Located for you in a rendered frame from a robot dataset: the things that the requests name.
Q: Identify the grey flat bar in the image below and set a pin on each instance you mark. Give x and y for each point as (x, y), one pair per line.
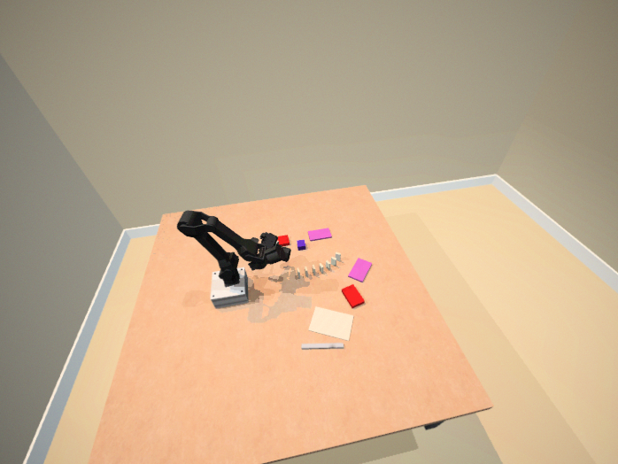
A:
(321, 346)

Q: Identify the pink flat rectangular block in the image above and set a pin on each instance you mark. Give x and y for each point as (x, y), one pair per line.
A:
(319, 234)

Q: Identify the pink flat rectangular slab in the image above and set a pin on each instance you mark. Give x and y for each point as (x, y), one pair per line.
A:
(359, 270)

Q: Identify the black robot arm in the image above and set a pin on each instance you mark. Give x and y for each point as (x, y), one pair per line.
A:
(191, 225)

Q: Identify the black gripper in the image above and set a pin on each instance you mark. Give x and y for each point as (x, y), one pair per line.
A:
(286, 249)

